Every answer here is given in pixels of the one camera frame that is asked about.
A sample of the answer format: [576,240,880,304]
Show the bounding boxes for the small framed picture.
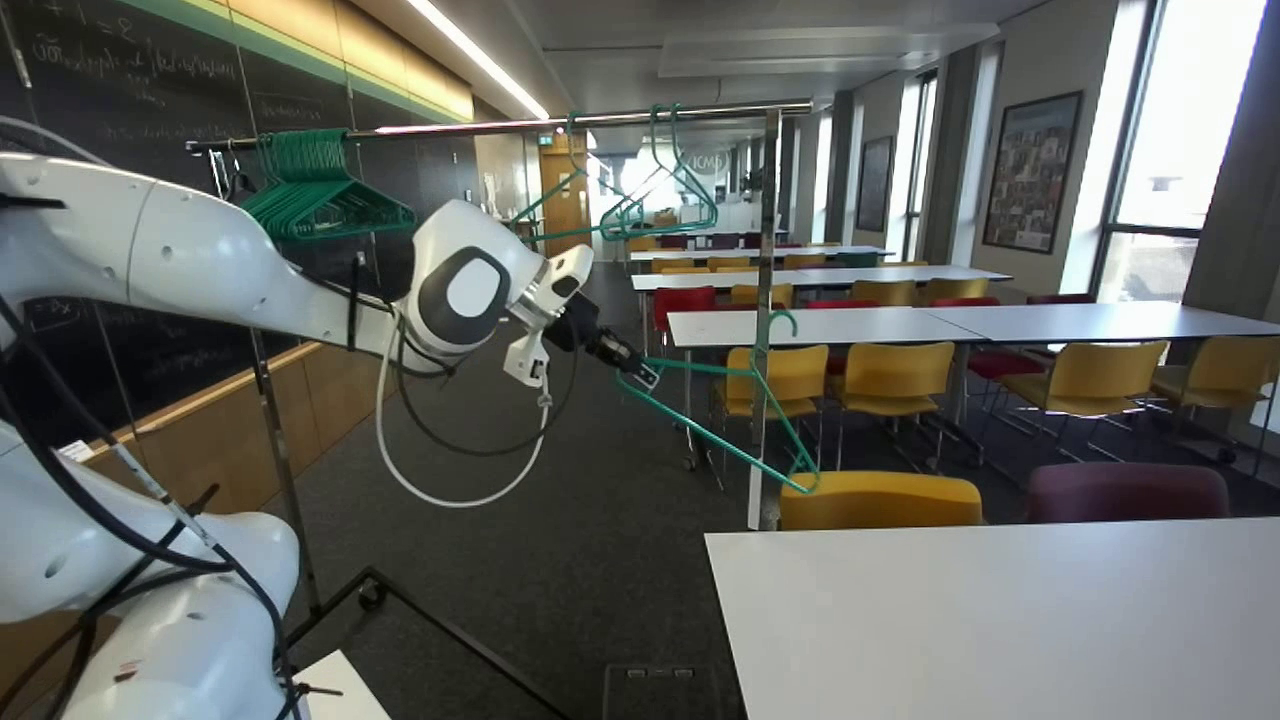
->
[856,135,895,234]

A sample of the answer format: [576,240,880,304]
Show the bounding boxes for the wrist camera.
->
[503,328,554,391]

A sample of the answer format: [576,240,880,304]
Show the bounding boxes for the blackboard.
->
[0,0,483,449]

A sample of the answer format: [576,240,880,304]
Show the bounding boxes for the yellow chair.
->
[778,471,985,532]

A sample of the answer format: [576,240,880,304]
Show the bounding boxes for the maroon chair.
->
[1023,461,1232,525]

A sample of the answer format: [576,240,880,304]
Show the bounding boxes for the wooden door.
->
[538,133,593,258]

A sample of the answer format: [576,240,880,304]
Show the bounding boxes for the rows of chairs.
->
[626,208,1280,476]

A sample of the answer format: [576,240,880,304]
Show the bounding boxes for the large window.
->
[1094,0,1280,306]

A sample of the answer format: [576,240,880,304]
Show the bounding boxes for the narrow window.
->
[899,69,942,263]

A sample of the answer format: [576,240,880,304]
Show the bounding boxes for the rows of white tables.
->
[628,243,1280,479]

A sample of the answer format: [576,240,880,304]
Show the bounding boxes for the ceiling light strip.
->
[404,0,552,122]

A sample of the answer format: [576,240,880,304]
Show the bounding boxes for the large framed picture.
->
[982,91,1085,255]

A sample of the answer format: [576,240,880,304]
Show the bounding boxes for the metal clothes rack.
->
[184,97,816,720]

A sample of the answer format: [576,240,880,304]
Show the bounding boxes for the floor socket hatch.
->
[602,664,723,720]

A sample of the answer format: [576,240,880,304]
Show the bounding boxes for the clothes rack rod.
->
[184,97,815,154]

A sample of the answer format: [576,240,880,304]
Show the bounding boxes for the bunch of green hangers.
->
[238,127,419,244]

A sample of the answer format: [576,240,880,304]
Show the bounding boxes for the green wire hanger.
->
[598,102,722,241]
[513,113,648,247]
[614,308,823,497]

